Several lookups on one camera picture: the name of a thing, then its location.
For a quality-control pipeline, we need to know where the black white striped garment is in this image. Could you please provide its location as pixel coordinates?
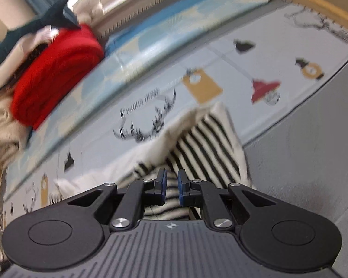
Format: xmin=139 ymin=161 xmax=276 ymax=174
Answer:
xmin=49 ymin=102 xmax=253 ymax=220

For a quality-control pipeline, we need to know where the cream folded blanket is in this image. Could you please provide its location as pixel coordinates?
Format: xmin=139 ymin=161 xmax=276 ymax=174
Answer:
xmin=0 ymin=96 xmax=31 ymax=169

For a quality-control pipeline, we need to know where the printed deer bed sheet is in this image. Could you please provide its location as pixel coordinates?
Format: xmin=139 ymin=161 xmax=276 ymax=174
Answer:
xmin=1 ymin=1 xmax=348 ymax=224

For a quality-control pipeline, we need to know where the light blue patterned blanket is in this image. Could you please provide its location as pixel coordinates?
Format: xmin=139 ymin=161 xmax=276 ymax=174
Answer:
xmin=4 ymin=0 xmax=270 ymax=199

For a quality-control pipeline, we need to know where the red folded blanket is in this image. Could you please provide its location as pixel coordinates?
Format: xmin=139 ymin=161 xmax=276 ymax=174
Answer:
xmin=10 ymin=24 xmax=104 ymax=130

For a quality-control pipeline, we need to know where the white pillow stack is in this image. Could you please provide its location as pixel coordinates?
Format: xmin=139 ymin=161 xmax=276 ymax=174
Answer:
xmin=0 ymin=25 xmax=58 ymax=89

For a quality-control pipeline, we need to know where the dark teal shark plush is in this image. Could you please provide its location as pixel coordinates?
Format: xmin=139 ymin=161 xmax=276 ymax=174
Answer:
xmin=0 ymin=0 xmax=80 ymax=65

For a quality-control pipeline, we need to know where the white bear plush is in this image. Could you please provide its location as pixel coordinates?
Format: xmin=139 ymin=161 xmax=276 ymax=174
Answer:
xmin=72 ymin=0 xmax=103 ymax=25

